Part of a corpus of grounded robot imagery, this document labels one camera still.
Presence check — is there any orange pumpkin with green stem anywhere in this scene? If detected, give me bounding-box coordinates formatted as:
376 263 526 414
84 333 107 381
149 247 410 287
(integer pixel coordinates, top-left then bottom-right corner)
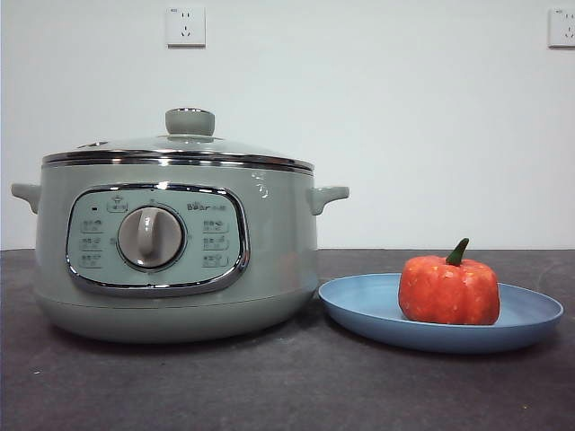
397 237 501 326

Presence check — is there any pale green electric steamer pot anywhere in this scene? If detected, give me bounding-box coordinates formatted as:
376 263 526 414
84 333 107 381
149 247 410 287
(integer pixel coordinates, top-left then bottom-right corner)
10 162 351 345

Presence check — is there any blue plate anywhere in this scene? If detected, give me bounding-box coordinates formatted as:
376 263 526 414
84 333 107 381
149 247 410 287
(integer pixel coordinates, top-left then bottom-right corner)
317 272 565 356

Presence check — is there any glass lid with green knob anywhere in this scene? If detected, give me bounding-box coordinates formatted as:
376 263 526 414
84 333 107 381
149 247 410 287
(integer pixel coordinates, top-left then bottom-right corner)
40 107 314 174

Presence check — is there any white wall socket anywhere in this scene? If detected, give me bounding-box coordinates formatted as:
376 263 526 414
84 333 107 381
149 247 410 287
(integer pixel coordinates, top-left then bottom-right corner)
166 5 208 48
547 7 575 49

